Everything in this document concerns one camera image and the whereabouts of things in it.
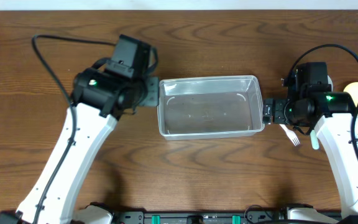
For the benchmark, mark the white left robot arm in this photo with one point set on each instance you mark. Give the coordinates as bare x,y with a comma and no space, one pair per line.
98,100

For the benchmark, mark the mint green plastic spoon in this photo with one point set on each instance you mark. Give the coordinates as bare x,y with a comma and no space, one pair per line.
314,140

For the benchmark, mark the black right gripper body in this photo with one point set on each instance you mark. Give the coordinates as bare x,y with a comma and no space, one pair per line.
279,116

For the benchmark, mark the pink plastic fork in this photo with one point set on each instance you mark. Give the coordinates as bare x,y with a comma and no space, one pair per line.
291,135

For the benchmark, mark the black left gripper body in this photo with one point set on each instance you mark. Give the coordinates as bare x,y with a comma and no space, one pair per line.
151,98

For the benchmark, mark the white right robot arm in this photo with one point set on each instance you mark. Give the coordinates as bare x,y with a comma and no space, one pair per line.
333,119

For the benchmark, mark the clear plastic container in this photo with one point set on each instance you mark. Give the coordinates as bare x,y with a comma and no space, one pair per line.
210,107

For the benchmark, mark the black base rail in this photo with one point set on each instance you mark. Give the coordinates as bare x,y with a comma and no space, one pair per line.
252,216

